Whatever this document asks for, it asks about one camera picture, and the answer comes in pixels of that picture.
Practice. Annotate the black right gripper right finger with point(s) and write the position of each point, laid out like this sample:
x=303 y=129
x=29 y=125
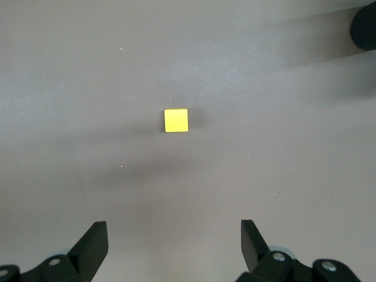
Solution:
x=255 y=252

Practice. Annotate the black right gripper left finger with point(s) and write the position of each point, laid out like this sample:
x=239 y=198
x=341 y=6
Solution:
x=85 y=252

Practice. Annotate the yellow cube block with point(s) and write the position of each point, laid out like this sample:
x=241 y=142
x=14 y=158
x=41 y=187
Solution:
x=176 y=120

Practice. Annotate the black rounded object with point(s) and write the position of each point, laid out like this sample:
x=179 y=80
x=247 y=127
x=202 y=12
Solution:
x=365 y=29

